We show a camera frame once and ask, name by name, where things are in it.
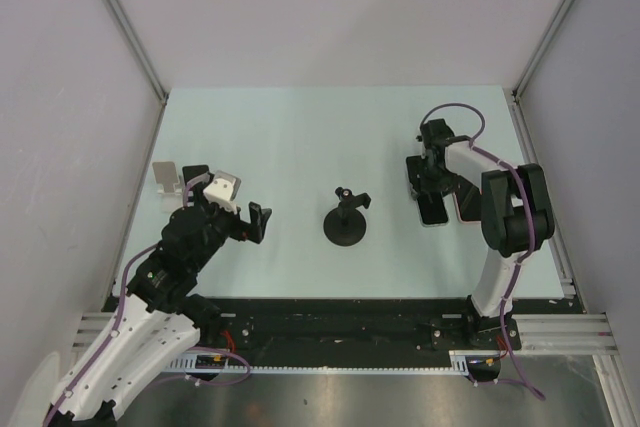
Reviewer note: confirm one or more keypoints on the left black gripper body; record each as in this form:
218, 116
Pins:
226, 224

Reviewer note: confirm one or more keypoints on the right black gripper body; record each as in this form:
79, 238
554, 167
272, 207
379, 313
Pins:
433, 179

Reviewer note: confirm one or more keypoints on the white phone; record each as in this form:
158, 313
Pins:
432, 209

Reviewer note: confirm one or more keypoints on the pink phone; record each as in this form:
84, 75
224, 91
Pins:
467, 201

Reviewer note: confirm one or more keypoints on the black phone stand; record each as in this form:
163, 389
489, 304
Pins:
190, 172

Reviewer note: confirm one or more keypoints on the white silver phone stand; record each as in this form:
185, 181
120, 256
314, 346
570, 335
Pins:
170, 185

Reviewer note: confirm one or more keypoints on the black round-base phone mount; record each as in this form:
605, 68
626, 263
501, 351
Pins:
345, 225

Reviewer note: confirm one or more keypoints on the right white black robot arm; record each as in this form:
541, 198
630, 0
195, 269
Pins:
516, 215

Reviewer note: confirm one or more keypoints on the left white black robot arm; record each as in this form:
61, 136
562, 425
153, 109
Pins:
158, 316

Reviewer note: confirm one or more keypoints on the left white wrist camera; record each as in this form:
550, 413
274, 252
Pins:
222, 191

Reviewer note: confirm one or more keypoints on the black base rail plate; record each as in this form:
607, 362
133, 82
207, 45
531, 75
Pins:
343, 334

